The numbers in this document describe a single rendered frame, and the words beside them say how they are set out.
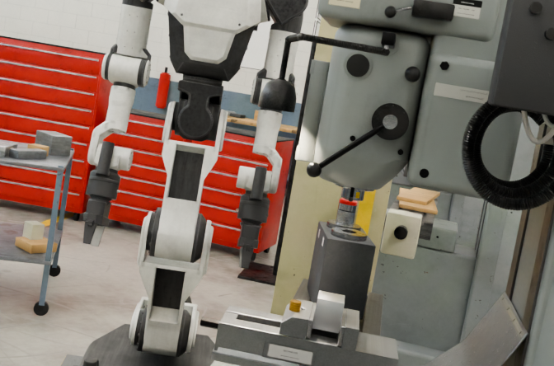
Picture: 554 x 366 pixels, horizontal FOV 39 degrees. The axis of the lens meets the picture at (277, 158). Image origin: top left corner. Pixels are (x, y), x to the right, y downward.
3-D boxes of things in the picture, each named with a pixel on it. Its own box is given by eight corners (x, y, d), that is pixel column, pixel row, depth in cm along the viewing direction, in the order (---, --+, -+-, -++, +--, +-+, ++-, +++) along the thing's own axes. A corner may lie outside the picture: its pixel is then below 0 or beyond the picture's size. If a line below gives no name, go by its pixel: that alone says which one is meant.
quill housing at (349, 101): (305, 181, 152) (334, 19, 149) (316, 171, 172) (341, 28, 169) (402, 199, 149) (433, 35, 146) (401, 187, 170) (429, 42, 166)
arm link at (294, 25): (269, 31, 236) (277, -13, 235) (298, 36, 237) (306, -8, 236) (270, 28, 225) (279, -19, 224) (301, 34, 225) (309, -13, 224)
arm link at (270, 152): (245, 189, 231) (253, 145, 233) (274, 194, 232) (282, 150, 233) (246, 188, 225) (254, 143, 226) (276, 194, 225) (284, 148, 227)
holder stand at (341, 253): (313, 312, 187) (327, 232, 185) (306, 288, 209) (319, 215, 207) (362, 320, 188) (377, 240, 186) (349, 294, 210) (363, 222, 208)
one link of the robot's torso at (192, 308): (133, 330, 253) (139, 291, 252) (194, 338, 254) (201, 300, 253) (125, 353, 233) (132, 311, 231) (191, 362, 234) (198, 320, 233)
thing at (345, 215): (356, 226, 201) (360, 205, 201) (344, 226, 198) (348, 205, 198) (344, 222, 205) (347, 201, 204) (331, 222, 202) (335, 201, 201)
